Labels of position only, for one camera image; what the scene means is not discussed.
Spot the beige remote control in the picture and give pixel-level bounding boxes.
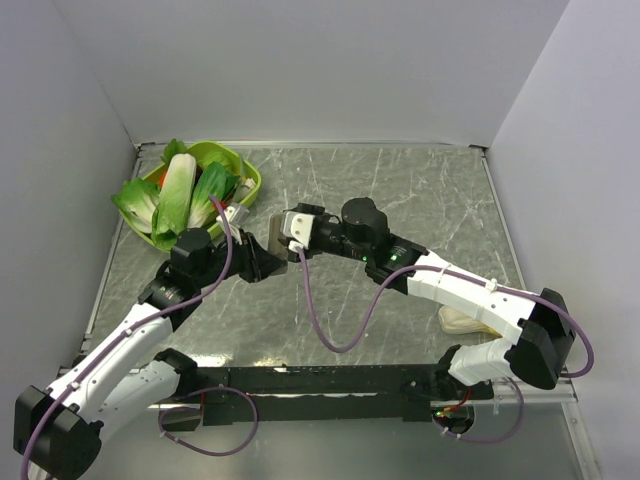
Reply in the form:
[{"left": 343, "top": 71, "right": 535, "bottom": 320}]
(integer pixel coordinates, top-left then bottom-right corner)
[{"left": 267, "top": 212, "right": 289, "bottom": 261}]

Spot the aluminium rail frame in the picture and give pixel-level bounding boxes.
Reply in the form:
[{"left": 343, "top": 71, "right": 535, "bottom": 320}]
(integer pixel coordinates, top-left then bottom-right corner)
[{"left": 81, "top": 146, "right": 587, "bottom": 479}]

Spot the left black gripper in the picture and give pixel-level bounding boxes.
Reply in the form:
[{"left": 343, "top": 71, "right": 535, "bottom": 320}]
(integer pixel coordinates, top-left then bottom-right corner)
[{"left": 194, "top": 227, "right": 287, "bottom": 288}]

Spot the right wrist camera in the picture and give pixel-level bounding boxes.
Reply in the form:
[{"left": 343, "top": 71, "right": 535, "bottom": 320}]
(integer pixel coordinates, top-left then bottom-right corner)
[{"left": 281, "top": 211, "right": 314, "bottom": 252}]

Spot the long white green cabbage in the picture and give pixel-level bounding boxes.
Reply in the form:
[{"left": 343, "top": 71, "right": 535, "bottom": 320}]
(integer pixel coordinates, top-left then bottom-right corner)
[{"left": 151, "top": 153, "right": 197, "bottom": 251}]

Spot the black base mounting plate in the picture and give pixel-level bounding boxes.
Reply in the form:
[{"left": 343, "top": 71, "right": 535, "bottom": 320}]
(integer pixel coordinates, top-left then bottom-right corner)
[{"left": 169, "top": 364, "right": 494, "bottom": 426}]

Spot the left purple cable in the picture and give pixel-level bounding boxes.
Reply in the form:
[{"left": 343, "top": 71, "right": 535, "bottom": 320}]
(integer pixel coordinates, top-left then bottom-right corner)
[{"left": 18, "top": 194, "right": 259, "bottom": 480}]

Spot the green lettuce leaf left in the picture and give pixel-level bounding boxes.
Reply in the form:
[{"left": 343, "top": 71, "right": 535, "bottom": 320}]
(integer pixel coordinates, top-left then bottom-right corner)
[{"left": 111, "top": 177, "right": 160, "bottom": 235}]

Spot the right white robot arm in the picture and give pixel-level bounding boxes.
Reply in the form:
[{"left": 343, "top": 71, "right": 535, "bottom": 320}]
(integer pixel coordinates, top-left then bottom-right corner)
[{"left": 281, "top": 197, "right": 577, "bottom": 399}]

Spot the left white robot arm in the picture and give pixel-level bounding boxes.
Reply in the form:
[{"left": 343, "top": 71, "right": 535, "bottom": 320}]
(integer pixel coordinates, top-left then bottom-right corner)
[{"left": 13, "top": 228, "right": 286, "bottom": 479}]

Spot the green plastic basket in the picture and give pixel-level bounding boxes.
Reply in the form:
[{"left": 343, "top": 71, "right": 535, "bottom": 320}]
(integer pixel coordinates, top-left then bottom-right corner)
[{"left": 142, "top": 139, "right": 262, "bottom": 239}]

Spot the green bok choy right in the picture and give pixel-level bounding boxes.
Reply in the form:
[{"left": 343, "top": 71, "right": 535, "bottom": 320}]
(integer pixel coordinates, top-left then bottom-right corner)
[{"left": 187, "top": 162, "right": 239, "bottom": 228}]

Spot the yellow napa cabbage toy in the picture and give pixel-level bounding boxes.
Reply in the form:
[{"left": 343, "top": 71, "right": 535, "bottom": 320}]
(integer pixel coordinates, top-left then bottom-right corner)
[{"left": 438, "top": 306, "right": 500, "bottom": 337}]

